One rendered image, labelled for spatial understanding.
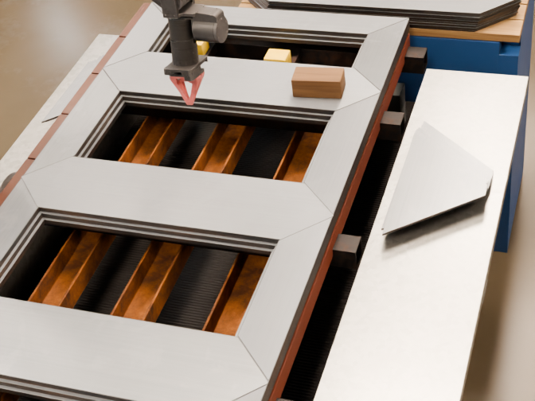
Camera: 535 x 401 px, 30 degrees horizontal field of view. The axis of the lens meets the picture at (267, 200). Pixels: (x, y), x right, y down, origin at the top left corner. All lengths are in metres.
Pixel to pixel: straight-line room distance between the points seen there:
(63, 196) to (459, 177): 0.88
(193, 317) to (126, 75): 0.67
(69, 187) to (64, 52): 2.21
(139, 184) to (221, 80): 0.41
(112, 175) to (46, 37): 2.36
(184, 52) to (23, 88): 2.17
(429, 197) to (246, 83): 0.58
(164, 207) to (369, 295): 0.48
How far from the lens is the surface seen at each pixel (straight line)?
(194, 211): 2.14
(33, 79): 4.33
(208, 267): 2.44
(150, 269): 2.28
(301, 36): 2.68
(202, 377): 1.82
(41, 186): 2.32
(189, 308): 2.36
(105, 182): 2.28
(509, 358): 2.92
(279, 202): 2.13
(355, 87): 2.44
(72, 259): 2.36
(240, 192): 2.17
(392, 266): 2.10
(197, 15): 2.13
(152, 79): 2.57
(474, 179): 2.25
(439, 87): 2.59
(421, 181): 2.24
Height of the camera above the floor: 2.25
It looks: 41 degrees down
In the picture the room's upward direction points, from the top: 9 degrees counter-clockwise
